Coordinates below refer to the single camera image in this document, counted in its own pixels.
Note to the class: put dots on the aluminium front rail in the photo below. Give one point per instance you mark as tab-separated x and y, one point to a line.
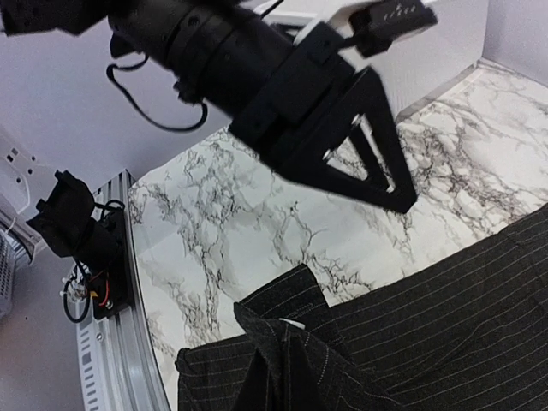
118	368

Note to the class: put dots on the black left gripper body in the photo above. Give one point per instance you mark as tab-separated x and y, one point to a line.
298	113

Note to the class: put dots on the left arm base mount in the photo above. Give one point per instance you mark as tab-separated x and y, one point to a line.
94	235

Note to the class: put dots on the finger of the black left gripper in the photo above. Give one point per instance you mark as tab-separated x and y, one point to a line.
363	115

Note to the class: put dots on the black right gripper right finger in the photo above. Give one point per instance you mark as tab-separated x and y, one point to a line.
313	376

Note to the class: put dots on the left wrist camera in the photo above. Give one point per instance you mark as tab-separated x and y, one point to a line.
368	27

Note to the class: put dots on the black pinstripe long sleeve shirt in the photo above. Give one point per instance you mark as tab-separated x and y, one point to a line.
468	333

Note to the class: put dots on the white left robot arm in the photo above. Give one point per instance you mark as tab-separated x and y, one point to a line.
212	47

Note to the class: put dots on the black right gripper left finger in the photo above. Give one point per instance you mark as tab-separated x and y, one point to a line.
257	392

